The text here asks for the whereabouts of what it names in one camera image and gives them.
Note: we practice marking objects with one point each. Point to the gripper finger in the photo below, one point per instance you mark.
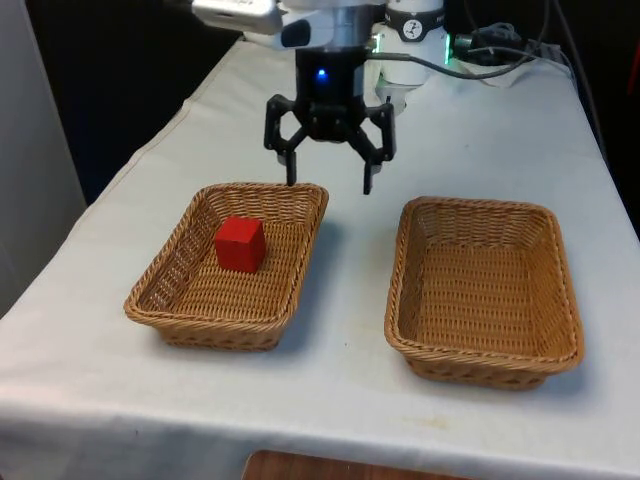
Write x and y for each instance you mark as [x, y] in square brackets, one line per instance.
[272, 130]
[377, 145]

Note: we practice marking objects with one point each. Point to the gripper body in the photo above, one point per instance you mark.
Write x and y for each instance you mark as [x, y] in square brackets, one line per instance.
[330, 95]

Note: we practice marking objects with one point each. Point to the red cube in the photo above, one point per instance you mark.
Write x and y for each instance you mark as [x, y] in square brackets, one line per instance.
[239, 245]

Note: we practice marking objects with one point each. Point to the rectangular wicker basket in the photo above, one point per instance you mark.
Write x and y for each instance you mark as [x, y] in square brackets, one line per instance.
[485, 300]
[235, 300]

